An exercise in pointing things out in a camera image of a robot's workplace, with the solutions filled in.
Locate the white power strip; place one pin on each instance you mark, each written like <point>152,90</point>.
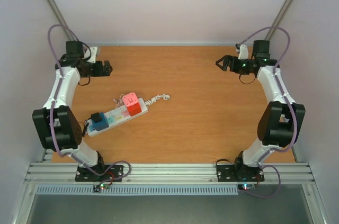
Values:
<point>117,119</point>

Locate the blue cube socket adapter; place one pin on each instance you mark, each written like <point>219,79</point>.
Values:
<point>101,125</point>

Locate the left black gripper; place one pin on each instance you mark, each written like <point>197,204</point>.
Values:
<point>99,72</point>

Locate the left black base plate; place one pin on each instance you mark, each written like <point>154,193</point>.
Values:
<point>113,174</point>

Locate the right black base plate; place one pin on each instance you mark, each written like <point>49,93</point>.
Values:
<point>231,173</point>

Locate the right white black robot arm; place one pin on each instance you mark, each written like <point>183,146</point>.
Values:
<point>280,124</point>

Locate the pink cube socket adapter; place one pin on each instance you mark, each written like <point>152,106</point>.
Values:
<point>130,99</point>

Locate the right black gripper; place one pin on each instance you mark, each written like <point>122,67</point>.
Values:
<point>232,61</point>

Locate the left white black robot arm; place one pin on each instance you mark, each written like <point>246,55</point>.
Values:
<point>56,125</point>

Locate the white charger with pink cable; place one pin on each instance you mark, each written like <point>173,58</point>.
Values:
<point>120,106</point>

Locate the left small circuit board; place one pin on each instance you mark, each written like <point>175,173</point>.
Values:
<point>101,187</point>

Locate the red cube socket adapter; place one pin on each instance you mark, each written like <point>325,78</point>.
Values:
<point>133,109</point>

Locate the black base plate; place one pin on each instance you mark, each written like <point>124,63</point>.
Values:
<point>231,173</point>
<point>113,174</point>

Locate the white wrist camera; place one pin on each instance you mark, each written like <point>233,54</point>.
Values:
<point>91,54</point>
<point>242,51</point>

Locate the grey slotted cable duct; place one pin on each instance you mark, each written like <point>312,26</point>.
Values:
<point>137,190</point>

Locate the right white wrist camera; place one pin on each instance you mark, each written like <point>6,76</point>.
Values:
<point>242,51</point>

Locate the black plug adapter with cable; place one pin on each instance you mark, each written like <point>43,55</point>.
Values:
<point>95,117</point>

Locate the small circuit board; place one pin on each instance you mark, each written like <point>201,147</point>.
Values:
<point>246,186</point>
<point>101,187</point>

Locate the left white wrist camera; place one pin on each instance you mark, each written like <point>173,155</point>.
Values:
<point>91,54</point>

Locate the aluminium front rail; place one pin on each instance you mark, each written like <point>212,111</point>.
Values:
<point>64,173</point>

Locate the right small circuit board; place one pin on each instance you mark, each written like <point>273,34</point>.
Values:
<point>246,186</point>

